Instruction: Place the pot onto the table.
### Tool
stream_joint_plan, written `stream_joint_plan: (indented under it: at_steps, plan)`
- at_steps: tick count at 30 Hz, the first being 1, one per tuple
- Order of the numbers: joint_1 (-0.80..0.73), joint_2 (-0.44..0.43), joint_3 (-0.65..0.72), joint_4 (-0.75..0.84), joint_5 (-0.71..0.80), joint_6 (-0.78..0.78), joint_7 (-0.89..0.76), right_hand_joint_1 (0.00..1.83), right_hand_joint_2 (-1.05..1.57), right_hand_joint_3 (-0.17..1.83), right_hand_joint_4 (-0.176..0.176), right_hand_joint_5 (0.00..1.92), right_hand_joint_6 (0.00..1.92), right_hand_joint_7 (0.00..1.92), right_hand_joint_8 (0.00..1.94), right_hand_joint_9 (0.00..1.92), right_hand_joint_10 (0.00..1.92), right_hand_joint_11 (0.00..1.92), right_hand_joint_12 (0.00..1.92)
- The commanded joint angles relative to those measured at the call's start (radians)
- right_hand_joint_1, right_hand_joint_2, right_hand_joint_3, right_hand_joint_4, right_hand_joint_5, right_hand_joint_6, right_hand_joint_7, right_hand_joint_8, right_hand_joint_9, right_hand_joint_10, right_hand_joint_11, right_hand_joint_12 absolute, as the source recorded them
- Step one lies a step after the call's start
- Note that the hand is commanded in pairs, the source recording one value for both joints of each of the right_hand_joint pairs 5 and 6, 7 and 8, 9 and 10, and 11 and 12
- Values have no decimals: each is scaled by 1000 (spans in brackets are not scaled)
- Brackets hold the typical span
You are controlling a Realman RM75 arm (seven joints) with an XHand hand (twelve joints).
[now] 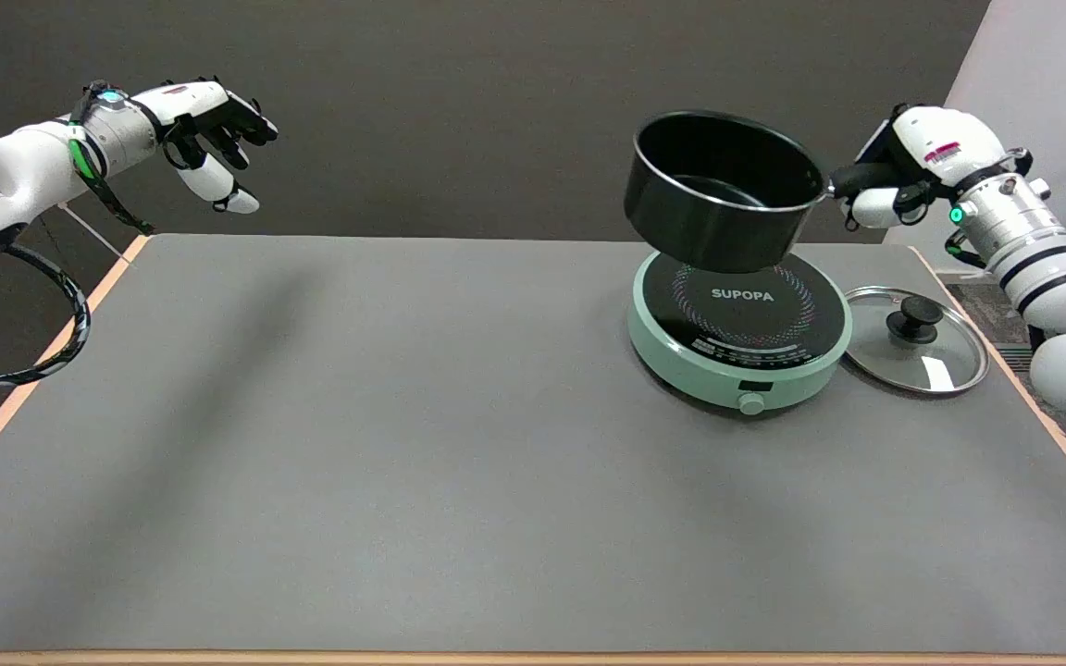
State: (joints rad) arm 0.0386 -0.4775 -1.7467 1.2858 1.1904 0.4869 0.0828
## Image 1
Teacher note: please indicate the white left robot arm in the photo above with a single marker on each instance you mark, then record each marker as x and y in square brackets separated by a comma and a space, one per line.
[24, 171]

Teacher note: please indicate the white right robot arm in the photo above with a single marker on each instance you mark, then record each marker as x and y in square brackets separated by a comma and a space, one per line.
[1042, 250]

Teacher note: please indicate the glass pot lid black knob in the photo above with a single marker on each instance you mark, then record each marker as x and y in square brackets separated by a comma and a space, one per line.
[914, 319]

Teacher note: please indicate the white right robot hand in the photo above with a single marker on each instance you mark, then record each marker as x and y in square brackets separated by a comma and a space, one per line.
[931, 139]

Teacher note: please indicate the mint green induction cooker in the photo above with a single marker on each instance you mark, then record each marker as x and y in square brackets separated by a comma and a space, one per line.
[741, 370]

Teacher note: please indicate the floor vent grille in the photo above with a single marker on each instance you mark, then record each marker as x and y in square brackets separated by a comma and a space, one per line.
[1014, 358]

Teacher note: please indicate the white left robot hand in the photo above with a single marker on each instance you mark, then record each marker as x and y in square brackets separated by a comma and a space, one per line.
[191, 102]

